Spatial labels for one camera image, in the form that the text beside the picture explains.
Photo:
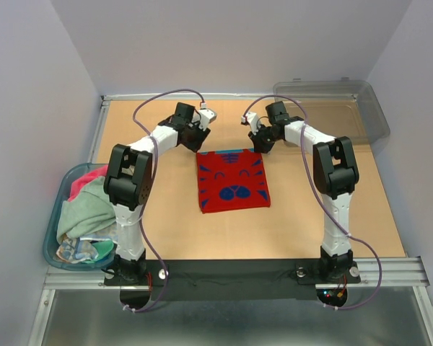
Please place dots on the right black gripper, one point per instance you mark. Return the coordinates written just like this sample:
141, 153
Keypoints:
259, 146

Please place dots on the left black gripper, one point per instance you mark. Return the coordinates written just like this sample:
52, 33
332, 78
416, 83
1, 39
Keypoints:
202, 135

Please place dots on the red blue cat towel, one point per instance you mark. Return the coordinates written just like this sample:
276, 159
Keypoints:
231, 180

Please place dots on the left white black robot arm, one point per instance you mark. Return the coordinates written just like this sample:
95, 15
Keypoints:
130, 177

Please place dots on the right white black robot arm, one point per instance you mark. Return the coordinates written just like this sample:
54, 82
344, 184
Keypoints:
332, 172

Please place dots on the clear grey plastic bin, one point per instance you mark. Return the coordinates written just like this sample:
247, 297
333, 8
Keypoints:
340, 108

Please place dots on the pink towel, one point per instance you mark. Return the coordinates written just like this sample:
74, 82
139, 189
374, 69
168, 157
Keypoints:
79, 183

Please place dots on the mint green towel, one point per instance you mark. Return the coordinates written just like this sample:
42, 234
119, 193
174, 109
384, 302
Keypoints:
88, 212

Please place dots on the patterned light blue towel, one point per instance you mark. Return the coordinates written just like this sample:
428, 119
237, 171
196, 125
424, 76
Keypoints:
89, 248

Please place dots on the teal plastic laundry bin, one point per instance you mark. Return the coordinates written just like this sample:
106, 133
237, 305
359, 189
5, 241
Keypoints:
50, 244

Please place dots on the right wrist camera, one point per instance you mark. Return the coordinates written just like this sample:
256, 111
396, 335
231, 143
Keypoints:
252, 120

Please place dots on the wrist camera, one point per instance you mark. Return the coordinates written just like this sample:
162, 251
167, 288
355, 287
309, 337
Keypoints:
205, 116
252, 120

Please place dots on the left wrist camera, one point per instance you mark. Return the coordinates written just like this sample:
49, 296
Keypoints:
205, 116

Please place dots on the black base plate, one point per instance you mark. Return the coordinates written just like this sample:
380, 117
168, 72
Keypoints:
160, 289

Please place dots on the aluminium front rail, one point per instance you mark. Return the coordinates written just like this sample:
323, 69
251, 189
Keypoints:
391, 272

